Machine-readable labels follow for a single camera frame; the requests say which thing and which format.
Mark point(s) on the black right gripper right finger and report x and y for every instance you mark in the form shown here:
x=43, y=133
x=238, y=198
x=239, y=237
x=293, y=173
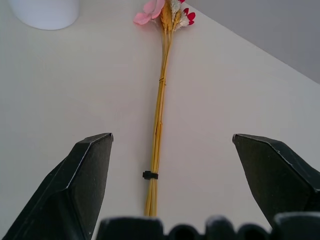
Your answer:
x=275, y=175

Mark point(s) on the dried flower bouquet yellow stems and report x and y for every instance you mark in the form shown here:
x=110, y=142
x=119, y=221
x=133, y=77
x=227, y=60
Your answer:
x=160, y=100

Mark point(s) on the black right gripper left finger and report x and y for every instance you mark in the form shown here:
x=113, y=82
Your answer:
x=75, y=190

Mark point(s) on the white cylindrical vase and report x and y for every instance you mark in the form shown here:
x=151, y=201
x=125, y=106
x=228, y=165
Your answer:
x=45, y=12

